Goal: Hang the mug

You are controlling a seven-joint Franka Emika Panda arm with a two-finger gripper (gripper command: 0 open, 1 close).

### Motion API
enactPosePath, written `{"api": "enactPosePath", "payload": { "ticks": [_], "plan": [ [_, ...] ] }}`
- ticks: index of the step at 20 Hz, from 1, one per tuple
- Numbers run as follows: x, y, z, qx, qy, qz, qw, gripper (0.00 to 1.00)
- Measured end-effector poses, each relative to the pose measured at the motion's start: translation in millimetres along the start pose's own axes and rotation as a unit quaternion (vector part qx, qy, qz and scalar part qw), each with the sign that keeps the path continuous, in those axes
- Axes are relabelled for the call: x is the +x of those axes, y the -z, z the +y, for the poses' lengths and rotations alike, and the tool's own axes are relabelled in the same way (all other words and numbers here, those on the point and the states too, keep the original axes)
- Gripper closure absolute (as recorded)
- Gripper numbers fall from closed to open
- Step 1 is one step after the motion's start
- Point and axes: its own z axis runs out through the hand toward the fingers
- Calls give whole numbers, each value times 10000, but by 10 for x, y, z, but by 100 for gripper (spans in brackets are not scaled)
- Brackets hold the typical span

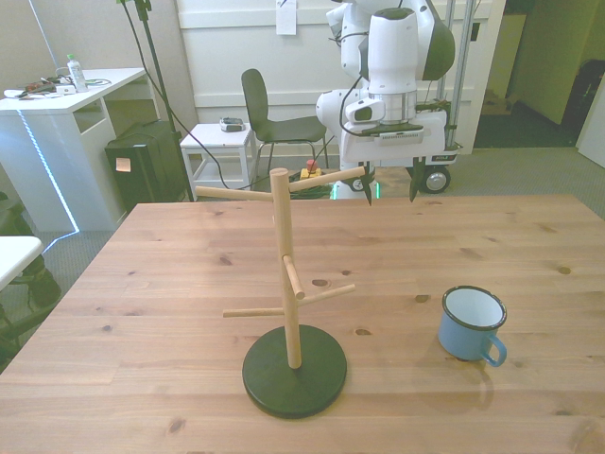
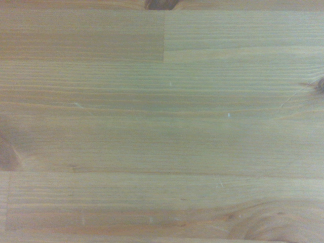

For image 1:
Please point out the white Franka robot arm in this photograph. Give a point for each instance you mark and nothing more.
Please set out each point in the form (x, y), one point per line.
(392, 57)

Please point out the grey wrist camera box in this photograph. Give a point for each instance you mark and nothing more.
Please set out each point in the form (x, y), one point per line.
(402, 137)

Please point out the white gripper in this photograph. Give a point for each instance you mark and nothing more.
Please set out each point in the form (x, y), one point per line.
(359, 151)

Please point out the white paper sheet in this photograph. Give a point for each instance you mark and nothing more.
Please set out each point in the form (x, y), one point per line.
(286, 19)

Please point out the black tripod stand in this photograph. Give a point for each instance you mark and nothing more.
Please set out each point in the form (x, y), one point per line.
(156, 66)

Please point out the small white side table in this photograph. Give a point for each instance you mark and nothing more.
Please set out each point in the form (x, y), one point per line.
(212, 134)

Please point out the wooden mug tree black base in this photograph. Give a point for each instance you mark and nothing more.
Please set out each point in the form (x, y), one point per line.
(282, 227)

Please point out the red emergency stop button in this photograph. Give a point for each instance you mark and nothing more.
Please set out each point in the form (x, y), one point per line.
(311, 166)

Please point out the black computer case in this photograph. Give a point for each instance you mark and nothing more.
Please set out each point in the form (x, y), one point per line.
(146, 165)

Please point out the white desk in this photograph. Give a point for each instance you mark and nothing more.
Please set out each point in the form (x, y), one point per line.
(47, 142)

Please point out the black plastic chair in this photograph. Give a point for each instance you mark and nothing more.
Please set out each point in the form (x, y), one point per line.
(255, 99)

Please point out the grey device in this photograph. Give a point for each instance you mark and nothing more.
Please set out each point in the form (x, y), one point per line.
(231, 125)

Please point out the tool clutter pile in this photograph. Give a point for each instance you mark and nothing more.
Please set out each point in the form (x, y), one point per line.
(40, 87)

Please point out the white round-edged table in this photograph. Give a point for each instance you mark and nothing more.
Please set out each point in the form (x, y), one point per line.
(14, 255)

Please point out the wheeled white robot cart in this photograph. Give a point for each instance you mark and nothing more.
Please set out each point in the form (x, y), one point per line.
(437, 182)

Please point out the clear plastic bottle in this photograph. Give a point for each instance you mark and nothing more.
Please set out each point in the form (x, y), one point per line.
(77, 75)

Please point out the orange sticky note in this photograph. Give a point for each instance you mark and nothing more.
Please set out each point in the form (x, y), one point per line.
(123, 164)

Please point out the black office chair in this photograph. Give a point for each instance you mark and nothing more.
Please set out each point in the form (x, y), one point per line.
(45, 288)

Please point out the blue enamel mug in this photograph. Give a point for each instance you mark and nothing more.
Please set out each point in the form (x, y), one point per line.
(461, 340)

